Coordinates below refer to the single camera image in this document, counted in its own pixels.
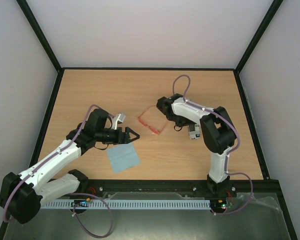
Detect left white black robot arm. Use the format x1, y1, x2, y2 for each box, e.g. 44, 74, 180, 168
0, 104, 140, 224

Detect right green circuit board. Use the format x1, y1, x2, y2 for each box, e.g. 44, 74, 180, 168
210, 198, 234, 212

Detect light blue slotted cable duct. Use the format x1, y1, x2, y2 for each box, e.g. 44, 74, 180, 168
42, 199, 211, 210

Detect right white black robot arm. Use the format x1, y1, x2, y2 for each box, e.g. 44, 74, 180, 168
156, 93, 239, 196

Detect black frame post right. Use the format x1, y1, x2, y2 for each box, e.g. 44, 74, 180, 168
234, 0, 284, 76

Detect light blue cleaning cloth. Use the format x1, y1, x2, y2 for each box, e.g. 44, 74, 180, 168
106, 143, 140, 174

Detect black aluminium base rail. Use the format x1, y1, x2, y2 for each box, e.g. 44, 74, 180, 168
87, 179, 283, 199

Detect left black circuit board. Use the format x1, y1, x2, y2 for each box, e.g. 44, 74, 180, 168
70, 198, 94, 208

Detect flag pattern glasses case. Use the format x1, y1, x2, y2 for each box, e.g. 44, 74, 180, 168
187, 124, 201, 140

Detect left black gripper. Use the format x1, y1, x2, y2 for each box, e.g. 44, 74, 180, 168
95, 126, 140, 145

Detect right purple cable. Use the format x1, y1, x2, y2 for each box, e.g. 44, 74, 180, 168
172, 74, 254, 217

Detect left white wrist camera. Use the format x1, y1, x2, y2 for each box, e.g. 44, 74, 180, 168
111, 113, 126, 130

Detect pink translucent sunglasses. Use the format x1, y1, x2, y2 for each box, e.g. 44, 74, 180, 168
137, 105, 168, 136

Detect black frame post left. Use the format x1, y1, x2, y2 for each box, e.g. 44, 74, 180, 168
16, 0, 62, 73

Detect black frame post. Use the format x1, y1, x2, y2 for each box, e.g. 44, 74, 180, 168
234, 0, 284, 76
16, 0, 62, 73

